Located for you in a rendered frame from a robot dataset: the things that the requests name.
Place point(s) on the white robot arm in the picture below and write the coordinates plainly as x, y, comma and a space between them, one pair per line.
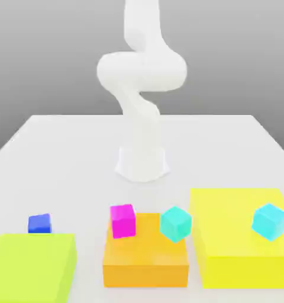
142, 71

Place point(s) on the small magenta cube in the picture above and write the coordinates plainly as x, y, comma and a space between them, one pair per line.
123, 221

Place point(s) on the small cyan cube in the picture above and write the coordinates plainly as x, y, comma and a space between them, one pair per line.
270, 221
175, 224

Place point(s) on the small blue cube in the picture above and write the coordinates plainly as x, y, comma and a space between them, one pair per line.
39, 224

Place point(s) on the large orange box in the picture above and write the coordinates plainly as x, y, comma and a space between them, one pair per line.
145, 258

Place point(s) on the large yellow box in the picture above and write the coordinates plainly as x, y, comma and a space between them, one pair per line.
239, 236

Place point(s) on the large lime green box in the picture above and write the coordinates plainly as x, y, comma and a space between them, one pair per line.
30, 267

